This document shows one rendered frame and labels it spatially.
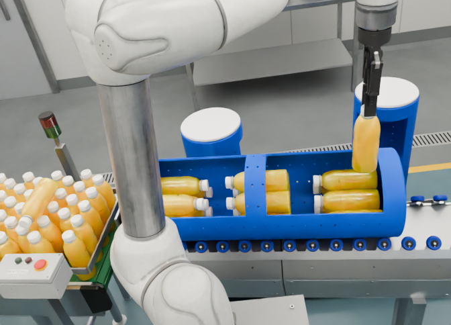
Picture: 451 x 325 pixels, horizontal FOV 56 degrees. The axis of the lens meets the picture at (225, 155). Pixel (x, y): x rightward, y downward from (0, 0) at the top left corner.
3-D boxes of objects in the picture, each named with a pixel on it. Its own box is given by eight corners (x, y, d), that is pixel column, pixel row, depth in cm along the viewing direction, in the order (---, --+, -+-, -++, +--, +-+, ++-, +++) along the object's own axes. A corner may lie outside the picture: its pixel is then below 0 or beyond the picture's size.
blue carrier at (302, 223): (402, 256, 132) (411, 181, 117) (133, 259, 146) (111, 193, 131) (384, 199, 156) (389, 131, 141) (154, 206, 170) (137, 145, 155)
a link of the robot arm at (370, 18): (393, -8, 100) (391, 17, 103) (353, -4, 101) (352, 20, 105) (403, 5, 92) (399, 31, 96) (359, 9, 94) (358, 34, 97)
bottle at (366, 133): (371, 176, 121) (376, 121, 110) (347, 170, 125) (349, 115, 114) (380, 163, 125) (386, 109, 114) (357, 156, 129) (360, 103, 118)
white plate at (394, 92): (349, 80, 210) (349, 82, 210) (364, 109, 187) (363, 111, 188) (407, 73, 207) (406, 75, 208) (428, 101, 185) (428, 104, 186)
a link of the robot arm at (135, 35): (223, -18, 62) (172, -27, 71) (109, 9, 53) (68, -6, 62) (228, 68, 69) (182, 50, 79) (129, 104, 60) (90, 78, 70)
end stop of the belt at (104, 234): (91, 272, 146) (88, 266, 144) (89, 272, 146) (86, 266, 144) (125, 193, 177) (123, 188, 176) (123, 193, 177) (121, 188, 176)
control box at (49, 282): (61, 299, 132) (48, 279, 126) (3, 299, 135) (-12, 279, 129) (73, 272, 140) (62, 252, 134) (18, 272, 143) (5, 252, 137)
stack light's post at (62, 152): (130, 299, 249) (62, 148, 184) (123, 299, 250) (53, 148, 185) (132, 294, 252) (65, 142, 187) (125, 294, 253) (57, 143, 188)
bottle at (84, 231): (86, 251, 161) (69, 216, 150) (105, 248, 161) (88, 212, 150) (83, 266, 155) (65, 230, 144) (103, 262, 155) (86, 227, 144)
